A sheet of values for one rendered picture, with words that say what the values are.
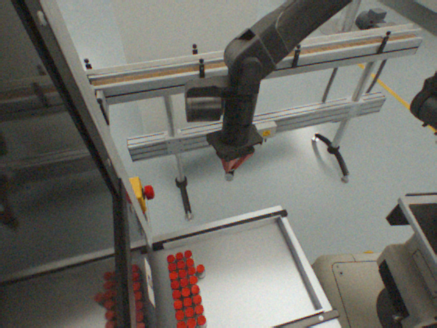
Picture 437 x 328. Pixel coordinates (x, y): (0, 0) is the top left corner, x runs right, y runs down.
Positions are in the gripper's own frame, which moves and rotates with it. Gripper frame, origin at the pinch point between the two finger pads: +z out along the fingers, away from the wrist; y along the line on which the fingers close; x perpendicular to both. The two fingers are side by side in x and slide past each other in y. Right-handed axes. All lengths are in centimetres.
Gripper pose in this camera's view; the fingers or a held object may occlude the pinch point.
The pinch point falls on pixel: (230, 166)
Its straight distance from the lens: 63.6
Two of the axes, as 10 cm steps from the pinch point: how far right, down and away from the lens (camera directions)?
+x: 4.9, 6.8, -5.4
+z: -0.8, 6.5, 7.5
